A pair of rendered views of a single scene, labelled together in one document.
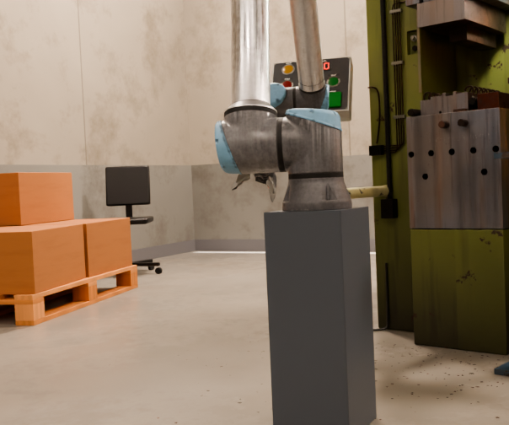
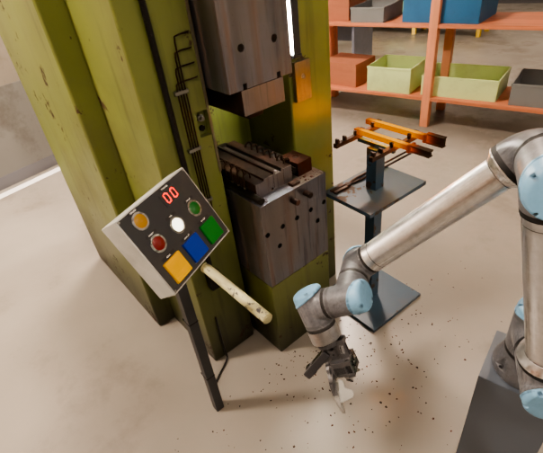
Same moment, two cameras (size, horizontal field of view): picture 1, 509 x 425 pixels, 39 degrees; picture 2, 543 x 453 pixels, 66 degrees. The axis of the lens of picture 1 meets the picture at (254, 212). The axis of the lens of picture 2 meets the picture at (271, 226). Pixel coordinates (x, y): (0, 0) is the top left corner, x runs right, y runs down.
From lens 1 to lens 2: 2.85 m
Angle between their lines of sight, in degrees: 77
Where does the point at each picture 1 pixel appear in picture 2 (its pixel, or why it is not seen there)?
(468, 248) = (310, 273)
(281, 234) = not seen: outside the picture
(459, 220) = (304, 260)
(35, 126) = not seen: outside the picture
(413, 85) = (212, 166)
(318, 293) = not seen: outside the picture
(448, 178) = (296, 237)
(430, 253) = (287, 293)
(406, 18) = (192, 99)
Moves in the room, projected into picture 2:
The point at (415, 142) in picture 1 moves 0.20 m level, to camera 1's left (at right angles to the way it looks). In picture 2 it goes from (270, 224) to (261, 254)
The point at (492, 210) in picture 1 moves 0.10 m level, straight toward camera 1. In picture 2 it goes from (323, 242) to (342, 246)
